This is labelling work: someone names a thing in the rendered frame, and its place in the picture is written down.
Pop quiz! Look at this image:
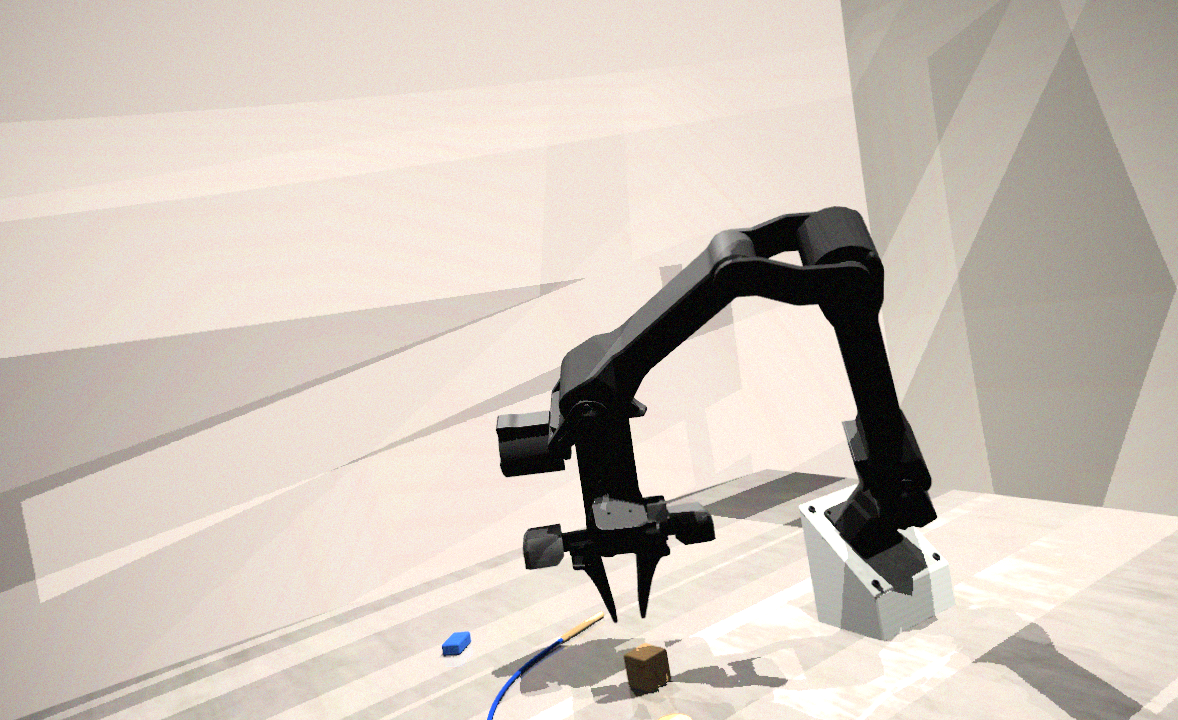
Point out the blue block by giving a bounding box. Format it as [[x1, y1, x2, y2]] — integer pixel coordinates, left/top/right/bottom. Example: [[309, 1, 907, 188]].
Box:
[[442, 630, 471, 656]]

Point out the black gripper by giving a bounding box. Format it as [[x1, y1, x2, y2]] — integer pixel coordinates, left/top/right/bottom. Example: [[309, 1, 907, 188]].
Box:
[[523, 461, 716, 625]]

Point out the wooden stick with blue string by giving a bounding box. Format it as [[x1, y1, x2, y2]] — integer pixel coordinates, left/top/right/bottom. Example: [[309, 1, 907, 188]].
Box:
[[487, 612, 604, 720]]

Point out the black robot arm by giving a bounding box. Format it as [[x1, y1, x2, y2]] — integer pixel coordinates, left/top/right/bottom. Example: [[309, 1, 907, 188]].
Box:
[[496, 206, 937, 559]]

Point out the brown wooden block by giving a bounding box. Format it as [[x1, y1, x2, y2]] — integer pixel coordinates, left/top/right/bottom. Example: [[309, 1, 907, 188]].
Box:
[[623, 643, 671, 692]]

